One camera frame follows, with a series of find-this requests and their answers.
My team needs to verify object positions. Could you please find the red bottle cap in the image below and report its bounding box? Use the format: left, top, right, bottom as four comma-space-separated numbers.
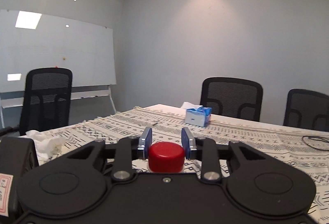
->
148, 142, 185, 173

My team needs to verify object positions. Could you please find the blue white tissue box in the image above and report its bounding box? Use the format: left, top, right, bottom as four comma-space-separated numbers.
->
181, 101, 212, 127

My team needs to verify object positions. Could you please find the crumpled white tissue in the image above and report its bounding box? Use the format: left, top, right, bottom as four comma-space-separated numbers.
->
20, 130, 66, 165

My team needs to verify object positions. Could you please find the black mesh chair by whiteboard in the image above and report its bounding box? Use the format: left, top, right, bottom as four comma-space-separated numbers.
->
1, 67, 73, 137

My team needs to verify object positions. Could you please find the black mesh chair far left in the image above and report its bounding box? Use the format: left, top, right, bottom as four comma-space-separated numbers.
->
200, 77, 263, 122

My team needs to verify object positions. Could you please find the white whiteboard on stand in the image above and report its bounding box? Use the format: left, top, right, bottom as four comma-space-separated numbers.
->
0, 9, 118, 129

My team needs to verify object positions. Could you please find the patterned white tablecloth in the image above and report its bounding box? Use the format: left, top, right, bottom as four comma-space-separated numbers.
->
49, 104, 328, 223

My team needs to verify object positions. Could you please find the black mesh chair far middle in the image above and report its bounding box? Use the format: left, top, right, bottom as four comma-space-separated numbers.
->
283, 89, 328, 132

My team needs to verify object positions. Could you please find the black cable loop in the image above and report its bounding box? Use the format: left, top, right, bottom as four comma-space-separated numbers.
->
301, 135, 329, 151

